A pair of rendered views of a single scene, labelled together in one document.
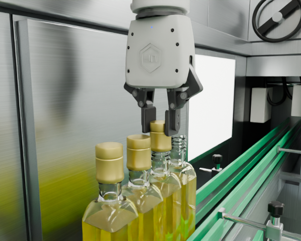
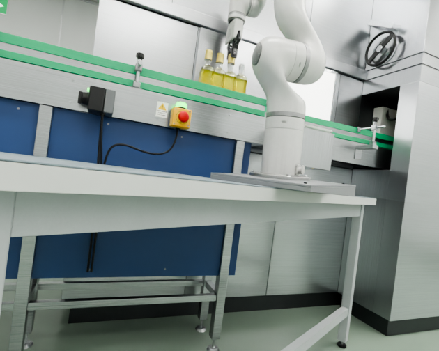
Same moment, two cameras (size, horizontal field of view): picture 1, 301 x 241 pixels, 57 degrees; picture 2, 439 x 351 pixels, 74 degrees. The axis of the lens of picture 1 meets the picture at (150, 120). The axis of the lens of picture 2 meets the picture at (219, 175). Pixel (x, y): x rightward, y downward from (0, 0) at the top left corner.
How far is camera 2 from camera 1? 1.26 m
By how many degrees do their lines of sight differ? 35
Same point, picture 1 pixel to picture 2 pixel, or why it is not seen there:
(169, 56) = (232, 30)
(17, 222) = not seen: hidden behind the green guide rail
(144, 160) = (219, 58)
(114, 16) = not seen: hidden behind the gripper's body
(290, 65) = (389, 80)
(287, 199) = (381, 182)
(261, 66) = (371, 86)
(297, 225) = (387, 204)
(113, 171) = (208, 55)
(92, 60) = (220, 43)
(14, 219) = not seen: hidden behind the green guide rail
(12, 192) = (188, 74)
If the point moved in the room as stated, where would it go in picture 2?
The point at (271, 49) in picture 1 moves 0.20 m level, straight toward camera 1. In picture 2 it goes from (378, 72) to (360, 62)
